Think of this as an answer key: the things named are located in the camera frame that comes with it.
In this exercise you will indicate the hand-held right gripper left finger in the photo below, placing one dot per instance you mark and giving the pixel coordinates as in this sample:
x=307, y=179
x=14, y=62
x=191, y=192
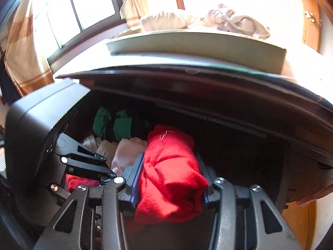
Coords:
x=135, y=177

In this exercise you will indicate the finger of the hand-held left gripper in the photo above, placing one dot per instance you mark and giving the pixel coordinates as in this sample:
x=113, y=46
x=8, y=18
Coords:
x=56, y=190
x=91, y=170

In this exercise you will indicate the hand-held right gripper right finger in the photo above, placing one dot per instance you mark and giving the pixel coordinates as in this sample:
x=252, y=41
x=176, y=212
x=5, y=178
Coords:
x=208, y=195

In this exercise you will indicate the light pink underwear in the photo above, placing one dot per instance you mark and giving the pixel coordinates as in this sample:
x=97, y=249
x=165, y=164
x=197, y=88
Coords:
x=127, y=151

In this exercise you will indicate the red underwear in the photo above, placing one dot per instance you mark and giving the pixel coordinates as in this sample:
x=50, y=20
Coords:
x=169, y=174
x=78, y=182

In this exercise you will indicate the dark wooden drawer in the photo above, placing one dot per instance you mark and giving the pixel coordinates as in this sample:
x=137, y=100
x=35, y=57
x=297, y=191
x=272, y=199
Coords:
x=234, y=156

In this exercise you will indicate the beige shallow cardboard box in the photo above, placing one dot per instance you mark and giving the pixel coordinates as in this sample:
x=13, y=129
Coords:
x=195, y=49

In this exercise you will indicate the tan underwear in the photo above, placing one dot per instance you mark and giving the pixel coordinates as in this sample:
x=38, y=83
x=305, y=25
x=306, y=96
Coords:
x=106, y=151

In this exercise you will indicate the whitish patterned underwear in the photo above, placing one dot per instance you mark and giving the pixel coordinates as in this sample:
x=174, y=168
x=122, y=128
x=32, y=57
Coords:
x=89, y=141

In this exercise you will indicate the green striped underwear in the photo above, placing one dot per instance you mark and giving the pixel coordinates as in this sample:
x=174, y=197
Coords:
x=101, y=119

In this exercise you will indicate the beige dotted underwear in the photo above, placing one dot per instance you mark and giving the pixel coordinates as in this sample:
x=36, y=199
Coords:
x=164, y=20

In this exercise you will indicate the beige underwear grey band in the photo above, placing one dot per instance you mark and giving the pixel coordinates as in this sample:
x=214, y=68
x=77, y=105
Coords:
x=239, y=20

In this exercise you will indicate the yellow window curtain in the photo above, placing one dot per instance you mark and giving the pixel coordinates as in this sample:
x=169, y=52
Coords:
x=132, y=2
x=26, y=57

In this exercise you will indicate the table with cloud tablecloth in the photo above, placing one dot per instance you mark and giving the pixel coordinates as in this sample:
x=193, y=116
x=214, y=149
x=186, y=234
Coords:
x=85, y=60

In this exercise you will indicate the dark framed window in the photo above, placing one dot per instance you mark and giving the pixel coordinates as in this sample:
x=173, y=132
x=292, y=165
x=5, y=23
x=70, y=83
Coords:
x=91, y=5

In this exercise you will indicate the orange wooden door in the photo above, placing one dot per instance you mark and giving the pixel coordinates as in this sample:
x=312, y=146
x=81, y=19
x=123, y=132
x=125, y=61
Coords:
x=312, y=36

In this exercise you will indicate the brass door knob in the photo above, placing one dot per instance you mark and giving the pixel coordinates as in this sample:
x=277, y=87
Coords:
x=309, y=15

